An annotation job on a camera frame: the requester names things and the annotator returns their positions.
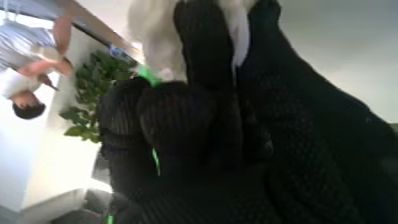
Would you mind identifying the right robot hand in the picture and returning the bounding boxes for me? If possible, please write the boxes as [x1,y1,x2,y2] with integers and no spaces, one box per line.
[95,0,398,224]

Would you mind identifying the white flower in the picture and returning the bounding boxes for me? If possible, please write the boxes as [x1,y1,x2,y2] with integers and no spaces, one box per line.
[105,0,262,224]

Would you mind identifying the green leafy plant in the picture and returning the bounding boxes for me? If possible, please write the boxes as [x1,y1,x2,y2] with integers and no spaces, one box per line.
[57,49,143,145]

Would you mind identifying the person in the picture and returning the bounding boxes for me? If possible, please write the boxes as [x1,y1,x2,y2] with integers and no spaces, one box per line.
[0,13,79,122]

